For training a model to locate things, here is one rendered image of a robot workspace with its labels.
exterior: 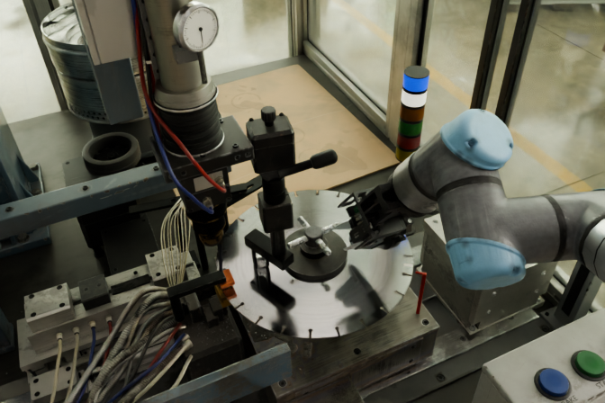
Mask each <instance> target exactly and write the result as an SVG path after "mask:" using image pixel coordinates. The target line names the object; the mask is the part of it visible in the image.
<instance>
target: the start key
mask: <svg viewBox="0 0 605 403"><path fill-rule="evenodd" d="M574 361H575V365H576V367H577V368H578V370H579V371H580V372H582V373H583V374H585V375H587V376H589V377H593V378H597V377H600V376H601V375H602V374H603V373H604V372H605V362H604V361H603V359H602V358H601V357H600V356H599V355H597V354H596V353H594V352H591V351H582V352H579V353H578V354H577V356H576V358H575V360H574Z"/></svg>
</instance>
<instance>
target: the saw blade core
mask: <svg viewBox="0 0 605 403"><path fill-rule="evenodd" d="M295 192H296V195H297V197H295V193H294V192H289V195H290V197H291V200H292V203H293V228H289V229H285V230H284V236H285V238H287V237H288V236H289V235H291V234H292V233H294V232H295V231H296V230H299V229H301V228H304V227H303V226H302V225H301V223H300V222H299V221H298V220H297V219H298V217H299V216H302V217H303V218H304V219H305V220H306V222H307V223H308V224H309V225H310V226H317V227H320V228H325V227H327V226H329V225H331V224H333V223H336V222H338V223H341V222H343V221H346V220H349V219H351V217H349V216H348V213H347V211H346V208H347V207H349V206H346V207H342V208H338V207H337V206H339V205H340V204H341V203H342V202H343V201H344V200H345V199H346V198H347V197H348V196H349V195H350V194H347V193H340V194H339V192H335V191H328V190H318V195H316V193H317V190H302V191H295ZM338 195H339V197H337V196H338ZM255 207H256V208H257V209H258V204H256V205H255ZM255 207H254V206H252V207H251V208H249V209H248V210H246V211H245V212H243V213H242V214H241V215H240V216H239V217H238V219H235V221H234V222H233V223H232V224H231V225H230V227H229V228H228V229H227V231H226V232H225V234H226V235H224V236H223V243H222V252H227V253H222V270H224V269H226V270H227V269H230V272H231V274H232V277H233V279H234V281H235V284H234V285H231V286H230V287H231V289H229V287H227V288H224V289H221V290H222V291H223V293H224V295H225V297H226V298H227V300H228V301H229V303H230V304H231V305H232V307H233V308H234V309H236V310H237V311H238V313H240V314H241V315H242V316H243V317H244V318H246V319H248V320H249V321H251V322H252V323H254V324H256V323H257V326H259V327H262V328H264V329H266V330H268V331H271V332H274V333H277V334H279V335H281V332H282V330H283V326H285V327H286V328H285V329H284V332H283V334H282V335H283V336H290V337H295V338H303V339H309V334H310V332H309V330H312V339H325V338H333V337H339V335H338V332H337V330H336V329H335V328H336V327H337V328H338V329H339V334H340V336H346V335H349V334H353V333H356V332H357V331H360V330H362V329H365V328H366V327H370V326H372V325H373V324H374V323H376V322H378V321H379V320H381V319H382V318H384V317H385V316H386V315H387V313H386V312H388V313H390V312H391V311H392V310H393V309H394V308H395V307H396V306H397V305H398V304H399V302H400V301H401V300H402V298H403V296H404V295H405V293H406V291H407V290H408V288H409V285H410V283H411V277H412V272H413V267H408V266H403V265H404V264H413V257H411V256H412V251H411V245H410V242H409V240H408V238H407V237H406V235H404V236H405V238H406V240H404V241H402V242H401V243H400V244H399V245H398V246H397V247H394V248H391V249H388V250H383V249H381V248H375V249H358V250H355V249H350V250H348V256H347V261H346V262H345V264H344V266H343V267H342V269H341V270H340V271H338V272H337V273H335V274H334V275H332V276H330V277H328V278H324V279H319V280H309V279H304V278H301V277H298V276H296V275H294V274H293V273H291V272H289V271H288V270H287V269H285V270H283V271H282V270H280V269H279V268H277V267H276V266H275V265H273V264H271V263H270V262H269V266H264V267H260V268H257V269H255V267H254V264H253V261H252V254H251V249H250V248H249V247H247V246H246V245H245V239H244V237H245V236H246V235H247V234H248V233H249V232H251V231H252V230H253V229H255V228H256V229H257V230H259V231H260V232H262V233H263V234H265V235H266V236H268V237H270V233H265V231H264V229H263V226H262V223H261V220H260V217H259V210H257V209H256V208H255ZM242 220H244V222H241V221H242ZM229 235H233V236H232V237H231V236H229ZM404 255H406V256H407V257H403V256H404ZM403 273H404V274H406V275H402V274H403ZM408 275H409V276H408ZM226 289H228V290H226ZM395 291H397V292H398V293H400V294H401V295H400V294H398V293H395ZM402 295H403V296H402ZM241 303H244V305H243V306H240V304H241ZM239 306H240V307H239ZM238 307H239V308H238ZM380 308H384V310H385V311H386V312H385V311H384V310H382V309H380ZM260 317H262V319H260V320H259V318H260ZM258 320H259V321H258ZM360 320H363V321H364V324H365V325H366V327H365V326H364V325H363V323H362V322H360Z"/></svg>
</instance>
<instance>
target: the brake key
mask: <svg viewBox="0 0 605 403"><path fill-rule="evenodd" d="M538 384H539V386H540V387H541V389H542V390H543V391H544V392H546V393H547V394H549V395H551V396H554V397H562V396H564V395H565V394H566V392H567V391H568V389H569V382H568V379H567V378H566V377H565V376H564V375H563V374H562V373H561V372H560V371H558V370H555V369H545V370H543V371H542V372H541V373H540V375H539V377H538Z"/></svg>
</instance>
